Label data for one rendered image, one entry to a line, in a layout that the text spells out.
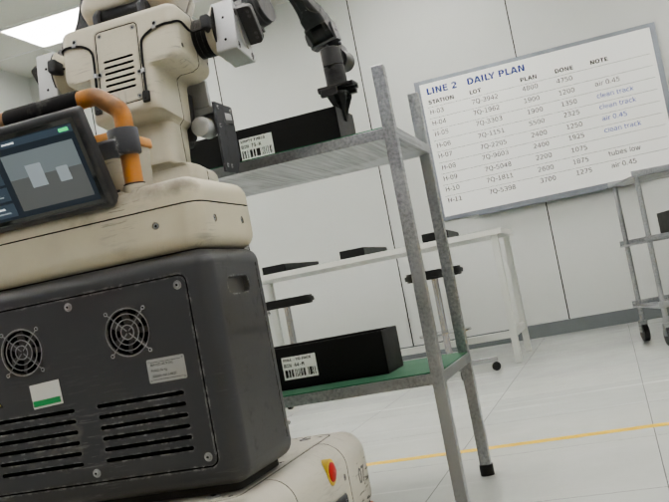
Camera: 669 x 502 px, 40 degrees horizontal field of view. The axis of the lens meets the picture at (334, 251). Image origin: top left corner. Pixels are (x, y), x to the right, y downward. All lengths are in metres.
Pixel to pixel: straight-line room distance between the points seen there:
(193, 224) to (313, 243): 5.88
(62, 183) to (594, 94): 5.81
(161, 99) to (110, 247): 0.47
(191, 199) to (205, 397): 0.33
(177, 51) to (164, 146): 0.20
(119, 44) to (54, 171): 0.50
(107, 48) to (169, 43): 0.15
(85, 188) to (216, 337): 0.33
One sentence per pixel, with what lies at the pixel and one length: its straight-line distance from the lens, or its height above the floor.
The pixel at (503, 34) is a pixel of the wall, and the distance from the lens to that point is 7.26.
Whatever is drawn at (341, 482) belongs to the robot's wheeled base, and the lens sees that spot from 1.86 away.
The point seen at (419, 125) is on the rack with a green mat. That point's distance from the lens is 2.65.
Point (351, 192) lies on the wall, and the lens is 7.32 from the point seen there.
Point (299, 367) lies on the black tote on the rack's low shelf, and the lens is 2.45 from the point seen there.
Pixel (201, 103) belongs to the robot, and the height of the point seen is 1.05.
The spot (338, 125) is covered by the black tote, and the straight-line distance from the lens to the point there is 2.44.
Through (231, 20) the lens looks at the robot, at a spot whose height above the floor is 1.18.
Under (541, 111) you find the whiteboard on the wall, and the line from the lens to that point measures 7.10.
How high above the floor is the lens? 0.56
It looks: 3 degrees up
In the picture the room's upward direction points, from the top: 11 degrees counter-clockwise
